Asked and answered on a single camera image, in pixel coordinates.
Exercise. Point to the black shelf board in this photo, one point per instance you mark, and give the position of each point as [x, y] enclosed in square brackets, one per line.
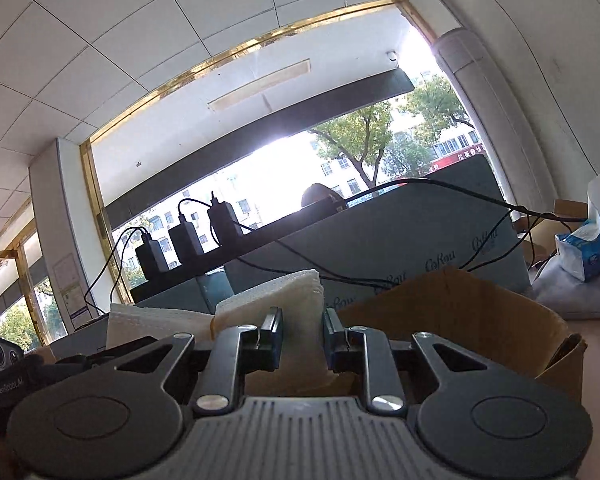
[251, 240]

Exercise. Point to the blue tissue pack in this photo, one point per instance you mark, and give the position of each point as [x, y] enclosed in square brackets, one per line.
[579, 251]

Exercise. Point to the black power adapter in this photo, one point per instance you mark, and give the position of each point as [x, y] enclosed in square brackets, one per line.
[151, 259]
[186, 243]
[224, 223]

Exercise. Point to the open brown storage carton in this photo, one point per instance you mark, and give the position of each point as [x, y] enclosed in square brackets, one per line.
[505, 327]

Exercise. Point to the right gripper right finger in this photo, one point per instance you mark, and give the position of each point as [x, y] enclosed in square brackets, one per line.
[365, 352]

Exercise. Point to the white fabric shopping bag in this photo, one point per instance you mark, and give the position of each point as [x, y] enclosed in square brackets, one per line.
[300, 295]

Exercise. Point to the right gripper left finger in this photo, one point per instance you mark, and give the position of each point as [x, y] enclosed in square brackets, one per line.
[223, 364]

